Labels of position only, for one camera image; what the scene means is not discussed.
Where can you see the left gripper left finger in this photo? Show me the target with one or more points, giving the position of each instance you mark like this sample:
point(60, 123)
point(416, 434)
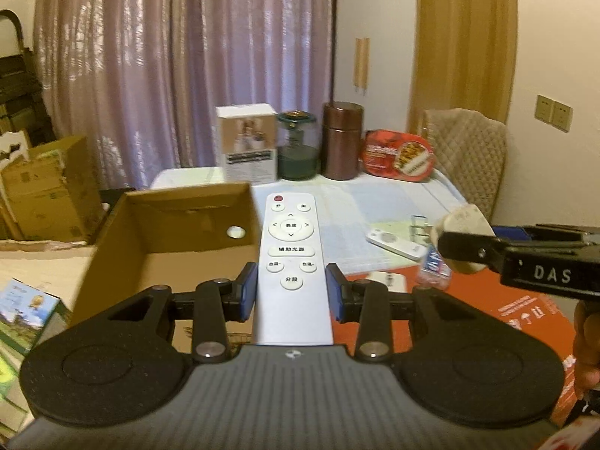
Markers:
point(232, 298)

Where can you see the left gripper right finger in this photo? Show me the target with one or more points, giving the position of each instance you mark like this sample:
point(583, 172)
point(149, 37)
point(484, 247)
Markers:
point(347, 297)

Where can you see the long white remote control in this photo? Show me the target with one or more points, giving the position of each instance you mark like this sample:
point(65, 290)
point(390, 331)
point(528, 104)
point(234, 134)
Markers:
point(292, 306)

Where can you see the small white Midea remote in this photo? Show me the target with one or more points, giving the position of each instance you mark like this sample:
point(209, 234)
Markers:
point(394, 244)

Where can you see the blue toothpick pack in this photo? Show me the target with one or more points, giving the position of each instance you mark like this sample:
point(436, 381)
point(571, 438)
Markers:
point(433, 271)

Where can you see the right hand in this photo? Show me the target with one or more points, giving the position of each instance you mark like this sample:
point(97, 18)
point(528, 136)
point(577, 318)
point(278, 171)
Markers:
point(586, 347)

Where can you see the plaid tablecloth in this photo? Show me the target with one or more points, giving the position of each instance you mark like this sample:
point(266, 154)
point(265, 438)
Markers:
point(348, 210)

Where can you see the open brown cardboard box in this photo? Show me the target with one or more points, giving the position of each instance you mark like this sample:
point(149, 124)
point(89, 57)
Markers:
point(175, 237)

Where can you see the beige quilted chair cover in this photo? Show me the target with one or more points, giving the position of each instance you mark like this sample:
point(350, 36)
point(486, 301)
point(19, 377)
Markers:
point(470, 150)

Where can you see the red instant rice meal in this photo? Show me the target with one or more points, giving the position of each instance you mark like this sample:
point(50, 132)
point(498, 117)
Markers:
point(397, 156)

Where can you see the green glass jar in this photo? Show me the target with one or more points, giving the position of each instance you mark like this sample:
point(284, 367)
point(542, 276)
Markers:
point(298, 145)

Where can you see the white product box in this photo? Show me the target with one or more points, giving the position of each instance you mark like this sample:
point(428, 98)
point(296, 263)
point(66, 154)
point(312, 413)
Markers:
point(248, 143)

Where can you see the brown metal canister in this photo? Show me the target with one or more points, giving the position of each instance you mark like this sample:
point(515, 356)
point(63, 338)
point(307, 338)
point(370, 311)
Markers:
point(341, 140)

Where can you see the green picture box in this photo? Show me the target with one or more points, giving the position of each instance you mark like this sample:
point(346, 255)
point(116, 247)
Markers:
point(30, 316)

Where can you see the cardboard box on floor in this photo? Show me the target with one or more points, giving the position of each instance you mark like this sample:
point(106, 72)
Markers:
point(53, 194)

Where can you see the wooden door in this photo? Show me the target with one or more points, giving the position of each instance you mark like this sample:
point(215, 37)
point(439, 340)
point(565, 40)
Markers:
point(465, 57)

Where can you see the dark shelf rack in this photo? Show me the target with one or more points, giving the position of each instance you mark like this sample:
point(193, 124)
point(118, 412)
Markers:
point(22, 106)

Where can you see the wire metal stand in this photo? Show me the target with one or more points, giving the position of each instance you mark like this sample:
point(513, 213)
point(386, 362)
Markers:
point(419, 229)

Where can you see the wall socket plates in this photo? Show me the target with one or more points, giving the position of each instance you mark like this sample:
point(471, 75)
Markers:
point(553, 113)

